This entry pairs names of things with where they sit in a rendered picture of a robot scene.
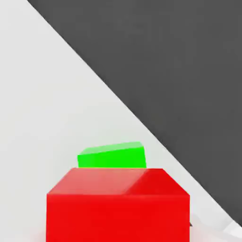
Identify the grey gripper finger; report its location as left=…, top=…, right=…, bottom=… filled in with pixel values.
left=190, top=213, right=242, bottom=242

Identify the small red cube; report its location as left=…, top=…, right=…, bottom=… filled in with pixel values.
left=46, top=167, right=190, bottom=242

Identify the small green cube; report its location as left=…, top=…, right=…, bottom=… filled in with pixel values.
left=77, top=141, right=147, bottom=169

